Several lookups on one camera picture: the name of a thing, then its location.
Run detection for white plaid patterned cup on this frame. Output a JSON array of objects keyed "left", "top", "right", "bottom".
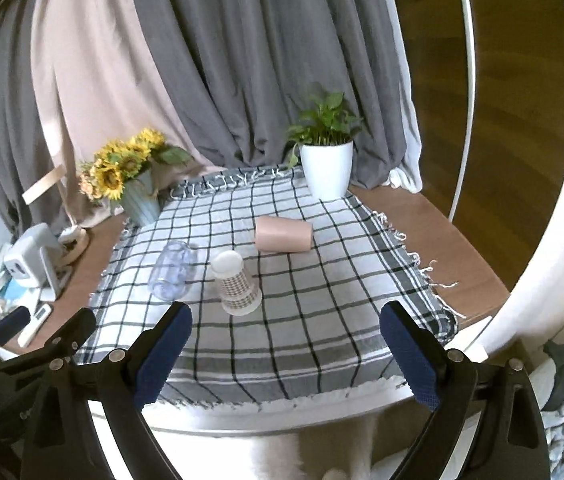
[{"left": 210, "top": 250, "right": 262, "bottom": 316}]

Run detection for clear plastic cup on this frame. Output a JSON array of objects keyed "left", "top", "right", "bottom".
[{"left": 147, "top": 240, "right": 194, "bottom": 301}]

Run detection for pink cup lying sideways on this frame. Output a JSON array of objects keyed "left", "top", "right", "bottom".
[{"left": 255, "top": 216, "right": 313, "bottom": 254}]

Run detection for white remote control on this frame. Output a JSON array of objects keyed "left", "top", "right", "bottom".
[{"left": 16, "top": 304, "right": 53, "bottom": 348}]

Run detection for white small appliance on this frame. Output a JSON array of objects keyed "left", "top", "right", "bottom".
[{"left": 3, "top": 222, "right": 64, "bottom": 302}]

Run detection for light blue ribbed vase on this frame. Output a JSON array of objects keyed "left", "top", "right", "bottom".
[{"left": 120, "top": 168, "right": 160, "bottom": 226}]

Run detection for yellow sunflower bouquet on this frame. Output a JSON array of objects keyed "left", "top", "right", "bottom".
[{"left": 78, "top": 128, "right": 193, "bottom": 203}]

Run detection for black white checked tablecloth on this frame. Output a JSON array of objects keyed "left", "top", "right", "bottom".
[{"left": 77, "top": 167, "right": 460, "bottom": 406}]

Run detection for beige pink curtain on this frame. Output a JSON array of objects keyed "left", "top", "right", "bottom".
[{"left": 30, "top": 0, "right": 219, "bottom": 226}]

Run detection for white ribbed plant pot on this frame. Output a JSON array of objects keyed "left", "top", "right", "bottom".
[{"left": 300, "top": 142, "right": 353, "bottom": 202}]

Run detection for green potted plant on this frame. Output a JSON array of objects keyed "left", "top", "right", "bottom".
[{"left": 287, "top": 92, "right": 363, "bottom": 168}]

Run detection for grey curtain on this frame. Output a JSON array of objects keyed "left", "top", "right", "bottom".
[{"left": 0, "top": 0, "right": 422, "bottom": 235}]

